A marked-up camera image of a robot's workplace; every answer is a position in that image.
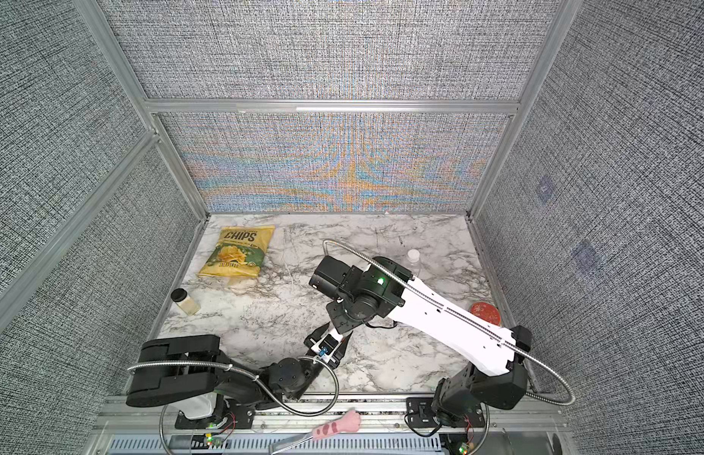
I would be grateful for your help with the pink cat paw stick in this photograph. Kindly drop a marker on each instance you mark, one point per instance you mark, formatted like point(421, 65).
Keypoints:
point(350, 422)

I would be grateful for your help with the round gold tin red lid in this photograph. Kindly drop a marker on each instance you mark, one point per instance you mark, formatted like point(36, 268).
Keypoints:
point(487, 312)

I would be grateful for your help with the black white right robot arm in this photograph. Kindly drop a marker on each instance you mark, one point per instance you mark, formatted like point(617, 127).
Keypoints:
point(495, 375)

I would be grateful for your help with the small jar black lid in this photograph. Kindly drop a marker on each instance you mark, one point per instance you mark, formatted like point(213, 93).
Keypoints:
point(184, 301)

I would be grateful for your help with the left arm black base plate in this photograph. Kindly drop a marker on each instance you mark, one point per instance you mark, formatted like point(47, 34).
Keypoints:
point(228, 415)

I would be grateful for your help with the clear bottle purple label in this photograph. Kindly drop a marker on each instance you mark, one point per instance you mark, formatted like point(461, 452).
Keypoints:
point(414, 267)

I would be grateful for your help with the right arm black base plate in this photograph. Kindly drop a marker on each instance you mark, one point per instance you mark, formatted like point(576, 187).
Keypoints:
point(421, 418)

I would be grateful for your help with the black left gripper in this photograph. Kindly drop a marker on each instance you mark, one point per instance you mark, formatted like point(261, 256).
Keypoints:
point(338, 353)

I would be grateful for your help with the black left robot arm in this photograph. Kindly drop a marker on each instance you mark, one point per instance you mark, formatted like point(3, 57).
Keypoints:
point(193, 374)

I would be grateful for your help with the yellow green chips bag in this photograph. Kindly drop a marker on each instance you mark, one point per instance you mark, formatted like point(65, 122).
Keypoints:
point(239, 252)

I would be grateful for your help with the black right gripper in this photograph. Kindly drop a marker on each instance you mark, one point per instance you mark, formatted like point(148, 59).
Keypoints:
point(338, 313)

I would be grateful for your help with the white bottle cap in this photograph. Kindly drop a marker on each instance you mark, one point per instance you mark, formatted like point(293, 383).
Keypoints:
point(413, 255)

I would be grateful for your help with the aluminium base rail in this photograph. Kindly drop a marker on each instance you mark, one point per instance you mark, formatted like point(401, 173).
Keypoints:
point(530, 428)

